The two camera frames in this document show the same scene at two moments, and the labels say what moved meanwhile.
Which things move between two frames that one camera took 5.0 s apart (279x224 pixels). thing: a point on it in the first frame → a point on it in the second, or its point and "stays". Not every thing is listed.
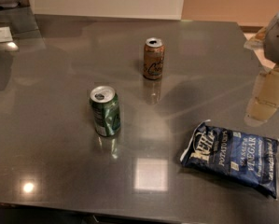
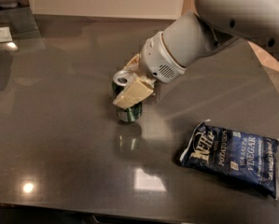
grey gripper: (278, 39) → (158, 60)
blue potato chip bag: (248, 159) stays
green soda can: (106, 110) → (119, 81)
